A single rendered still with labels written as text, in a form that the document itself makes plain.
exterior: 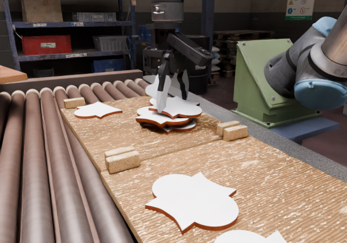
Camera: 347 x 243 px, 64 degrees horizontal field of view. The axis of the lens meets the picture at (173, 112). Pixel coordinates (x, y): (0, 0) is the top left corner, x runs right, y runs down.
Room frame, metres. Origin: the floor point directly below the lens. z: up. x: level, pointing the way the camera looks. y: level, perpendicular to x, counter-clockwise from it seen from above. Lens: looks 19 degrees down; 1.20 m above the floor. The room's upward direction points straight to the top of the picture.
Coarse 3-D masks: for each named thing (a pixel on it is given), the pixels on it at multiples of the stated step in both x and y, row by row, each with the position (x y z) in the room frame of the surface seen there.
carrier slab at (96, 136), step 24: (144, 96) 0.93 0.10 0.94; (168, 96) 0.93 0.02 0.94; (72, 120) 0.69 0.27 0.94; (96, 120) 0.69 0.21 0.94; (120, 120) 0.69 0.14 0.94; (216, 120) 0.69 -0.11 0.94; (96, 144) 0.55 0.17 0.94; (120, 144) 0.55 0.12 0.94; (144, 144) 0.55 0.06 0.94; (168, 144) 0.55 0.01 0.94; (192, 144) 0.55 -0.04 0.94; (96, 168) 0.47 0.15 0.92
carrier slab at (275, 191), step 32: (160, 160) 0.48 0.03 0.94; (192, 160) 0.48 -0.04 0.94; (224, 160) 0.48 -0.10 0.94; (256, 160) 0.48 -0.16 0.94; (288, 160) 0.48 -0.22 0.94; (128, 192) 0.38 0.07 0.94; (256, 192) 0.38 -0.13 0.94; (288, 192) 0.38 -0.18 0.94; (320, 192) 0.38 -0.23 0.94; (128, 224) 0.32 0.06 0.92; (160, 224) 0.30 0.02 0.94; (256, 224) 0.30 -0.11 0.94; (288, 224) 0.30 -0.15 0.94; (320, 224) 0.30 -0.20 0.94
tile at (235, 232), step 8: (232, 232) 0.28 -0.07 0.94; (240, 232) 0.28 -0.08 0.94; (248, 232) 0.28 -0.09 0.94; (216, 240) 0.27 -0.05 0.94; (224, 240) 0.27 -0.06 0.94; (232, 240) 0.27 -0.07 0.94; (240, 240) 0.27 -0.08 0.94; (248, 240) 0.27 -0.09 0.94; (256, 240) 0.27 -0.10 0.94; (264, 240) 0.27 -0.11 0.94; (272, 240) 0.27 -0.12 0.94; (280, 240) 0.27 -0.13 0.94
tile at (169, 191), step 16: (176, 176) 0.41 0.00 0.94; (192, 176) 0.41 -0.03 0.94; (160, 192) 0.36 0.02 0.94; (176, 192) 0.36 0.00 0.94; (192, 192) 0.36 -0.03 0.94; (208, 192) 0.36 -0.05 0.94; (224, 192) 0.36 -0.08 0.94; (160, 208) 0.33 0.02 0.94; (176, 208) 0.33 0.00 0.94; (192, 208) 0.33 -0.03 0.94; (208, 208) 0.33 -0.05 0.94; (224, 208) 0.33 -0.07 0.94; (192, 224) 0.30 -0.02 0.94; (208, 224) 0.29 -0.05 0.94; (224, 224) 0.29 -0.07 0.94
